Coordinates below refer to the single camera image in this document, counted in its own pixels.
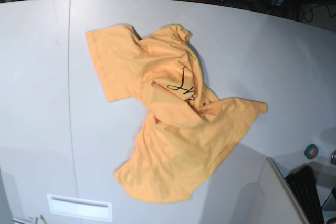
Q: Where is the black keyboard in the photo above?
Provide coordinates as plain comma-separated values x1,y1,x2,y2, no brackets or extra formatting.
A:
285,165,324,224

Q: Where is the silver knob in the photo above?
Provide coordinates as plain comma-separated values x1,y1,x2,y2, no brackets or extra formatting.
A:
330,151,336,165

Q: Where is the orange t-shirt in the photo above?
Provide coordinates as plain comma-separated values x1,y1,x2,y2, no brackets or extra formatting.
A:
85,24,267,203

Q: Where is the grey desk partition panel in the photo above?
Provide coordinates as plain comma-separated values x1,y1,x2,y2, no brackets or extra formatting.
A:
259,158,309,224

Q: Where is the white cable tray slot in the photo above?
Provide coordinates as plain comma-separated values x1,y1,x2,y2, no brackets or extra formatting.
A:
47,194,112,222

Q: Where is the green tape roll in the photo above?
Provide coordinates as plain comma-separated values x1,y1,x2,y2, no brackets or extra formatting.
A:
304,144,319,160

